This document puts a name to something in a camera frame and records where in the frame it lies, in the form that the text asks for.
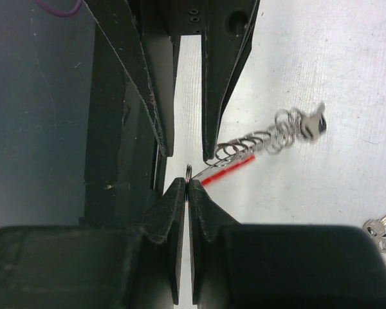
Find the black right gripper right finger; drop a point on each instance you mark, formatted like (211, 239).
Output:
(208, 261)

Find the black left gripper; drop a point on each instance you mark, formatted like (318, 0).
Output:
(139, 34)

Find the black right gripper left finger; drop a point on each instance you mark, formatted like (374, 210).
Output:
(163, 224)

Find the metal key organiser red handle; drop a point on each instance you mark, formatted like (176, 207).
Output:
(232, 155)

